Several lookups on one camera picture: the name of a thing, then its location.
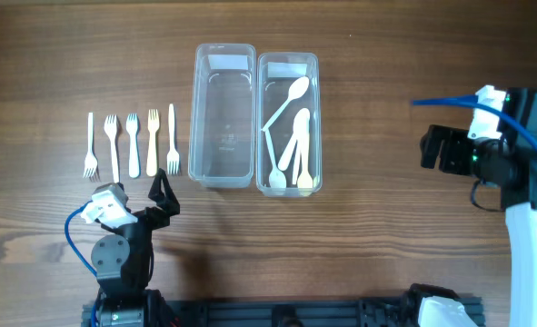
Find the left blue cable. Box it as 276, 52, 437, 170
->
64, 202, 99, 278

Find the clear plastic container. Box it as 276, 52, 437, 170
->
188, 44, 256, 188
256, 52, 323, 197

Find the white fork tines up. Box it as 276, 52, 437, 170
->
104, 114, 120, 183

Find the yellow plastic fork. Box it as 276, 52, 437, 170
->
146, 109, 160, 176

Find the white fork container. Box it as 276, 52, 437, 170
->
166, 104, 180, 175

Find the right clear plastic container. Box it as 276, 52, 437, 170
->
256, 52, 323, 197

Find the white slim plastic spoon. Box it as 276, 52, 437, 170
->
264, 130, 286, 189

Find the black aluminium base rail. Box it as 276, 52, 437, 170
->
81, 295, 485, 327

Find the light blue plastic fork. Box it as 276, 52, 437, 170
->
125, 114, 140, 178

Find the yellow plastic spoon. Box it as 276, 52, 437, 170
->
297, 132, 313, 196

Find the left clear plastic container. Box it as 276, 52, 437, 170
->
188, 44, 256, 188

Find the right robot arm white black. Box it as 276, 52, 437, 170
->
420, 85, 537, 326

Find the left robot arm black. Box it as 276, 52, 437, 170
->
82, 169, 181, 326

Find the white plastic fork far left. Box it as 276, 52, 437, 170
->
83, 113, 98, 178

